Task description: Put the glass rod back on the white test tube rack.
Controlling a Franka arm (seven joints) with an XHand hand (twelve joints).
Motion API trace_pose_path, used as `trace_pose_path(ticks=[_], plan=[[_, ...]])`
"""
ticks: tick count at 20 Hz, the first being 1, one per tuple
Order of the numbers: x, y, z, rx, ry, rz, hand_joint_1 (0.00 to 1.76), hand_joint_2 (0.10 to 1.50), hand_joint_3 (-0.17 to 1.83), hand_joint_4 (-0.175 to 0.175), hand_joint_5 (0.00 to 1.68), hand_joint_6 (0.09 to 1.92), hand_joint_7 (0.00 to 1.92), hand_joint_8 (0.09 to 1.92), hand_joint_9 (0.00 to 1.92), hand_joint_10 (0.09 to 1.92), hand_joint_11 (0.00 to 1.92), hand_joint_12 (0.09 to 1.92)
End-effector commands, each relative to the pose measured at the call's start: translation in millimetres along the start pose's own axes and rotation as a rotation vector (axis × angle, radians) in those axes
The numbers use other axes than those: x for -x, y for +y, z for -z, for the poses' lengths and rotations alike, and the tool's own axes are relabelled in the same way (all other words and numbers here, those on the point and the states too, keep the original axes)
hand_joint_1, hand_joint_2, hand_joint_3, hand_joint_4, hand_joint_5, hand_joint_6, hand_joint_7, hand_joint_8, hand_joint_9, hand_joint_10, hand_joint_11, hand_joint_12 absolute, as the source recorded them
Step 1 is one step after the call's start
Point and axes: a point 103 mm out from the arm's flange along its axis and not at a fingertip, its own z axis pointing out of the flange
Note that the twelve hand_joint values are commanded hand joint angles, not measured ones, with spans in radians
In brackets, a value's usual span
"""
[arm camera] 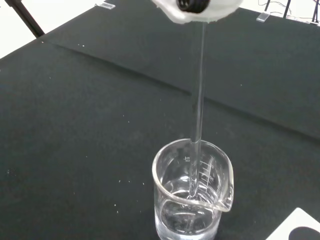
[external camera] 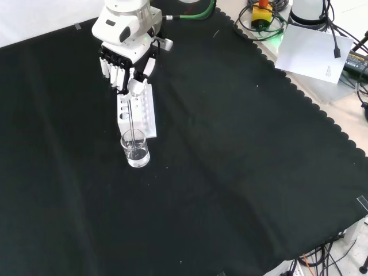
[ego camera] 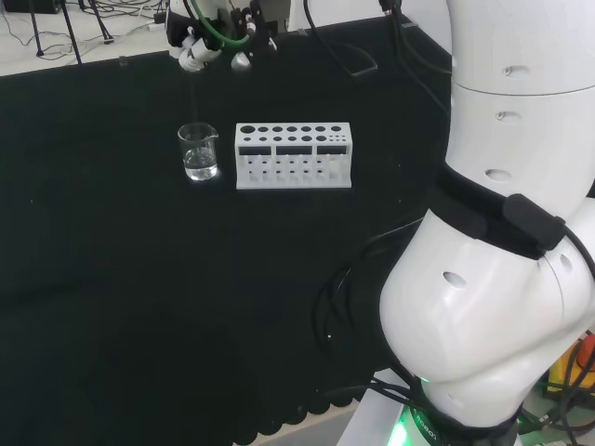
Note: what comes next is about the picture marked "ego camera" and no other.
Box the black bench cloth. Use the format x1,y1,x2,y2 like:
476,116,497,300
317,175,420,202
0,13,456,446

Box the black tripod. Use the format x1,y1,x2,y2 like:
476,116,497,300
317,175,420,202
26,0,114,66

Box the clear glass rod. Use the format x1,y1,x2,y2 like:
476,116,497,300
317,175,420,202
189,68,201,127

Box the small clear glass beaker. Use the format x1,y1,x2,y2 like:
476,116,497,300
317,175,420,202
177,122,220,182

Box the green cable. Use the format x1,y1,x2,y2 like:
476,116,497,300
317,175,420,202
183,0,255,50

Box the white test tube rack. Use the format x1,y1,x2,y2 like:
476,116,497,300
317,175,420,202
234,121,353,191

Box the yellow stop button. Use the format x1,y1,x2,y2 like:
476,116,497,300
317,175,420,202
546,333,595,399

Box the black cable bundle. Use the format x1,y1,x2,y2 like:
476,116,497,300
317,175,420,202
313,217,429,422

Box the black cable loop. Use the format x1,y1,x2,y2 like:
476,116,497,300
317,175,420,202
302,0,378,78

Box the pale base board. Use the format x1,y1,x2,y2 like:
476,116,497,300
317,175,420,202
339,384,422,446

